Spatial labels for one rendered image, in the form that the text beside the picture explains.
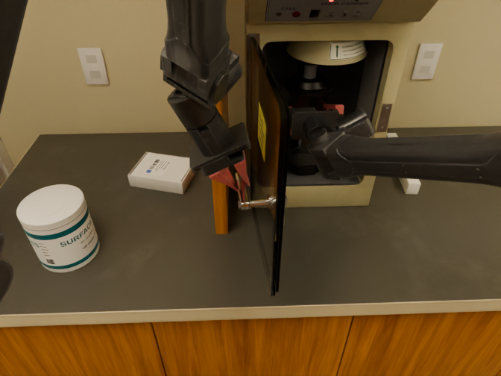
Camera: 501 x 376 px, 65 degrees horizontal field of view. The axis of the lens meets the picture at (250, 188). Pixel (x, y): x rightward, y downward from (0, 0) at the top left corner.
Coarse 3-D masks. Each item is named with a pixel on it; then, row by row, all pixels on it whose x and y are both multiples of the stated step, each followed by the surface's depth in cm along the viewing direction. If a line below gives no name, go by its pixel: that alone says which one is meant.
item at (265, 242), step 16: (256, 48) 66; (256, 64) 66; (256, 80) 68; (272, 80) 56; (256, 96) 70; (272, 96) 54; (256, 112) 71; (272, 112) 55; (256, 128) 73; (272, 128) 56; (256, 144) 75; (272, 144) 58; (256, 160) 77; (272, 160) 59; (256, 176) 79; (272, 176) 60; (256, 192) 82; (272, 192) 61; (256, 208) 84; (272, 208) 63; (256, 224) 87; (272, 224) 64; (272, 240) 66; (272, 256) 67; (272, 272) 69; (272, 288) 72
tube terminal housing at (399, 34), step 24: (264, 24) 73; (288, 24) 73; (312, 24) 74; (336, 24) 74; (360, 24) 74; (384, 24) 74; (408, 24) 74; (384, 72) 83; (384, 96) 83; (288, 192) 99; (312, 192) 100; (336, 192) 100; (360, 192) 100
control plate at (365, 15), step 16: (272, 0) 63; (288, 0) 63; (304, 0) 64; (320, 0) 64; (336, 0) 64; (352, 0) 64; (368, 0) 64; (272, 16) 68; (288, 16) 68; (304, 16) 68; (320, 16) 69; (336, 16) 69; (352, 16) 69; (368, 16) 69
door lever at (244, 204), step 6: (240, 180) 68; (240, 186) 66; (246, 186) 67; (240, 192) 65; (246, 192) 65; (240, 198) 64; (246, 198) 64; (264, 198) 64; (270, 198) 63; (240, 204) 63; (246, 204) 63; (252, 204) 64; (258, 204) 64; (264, 204) 64; (270, 204) 63
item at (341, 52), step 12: (288, 48) 86; (300, 48) 82; (312, 48) 80; (324, 48) 79; (336, 48) 79; (348, 48) 80; (360, 48) 81; (312, 60) 80; (324, 60) 80; (336, 60) 80; (348, 60) 80
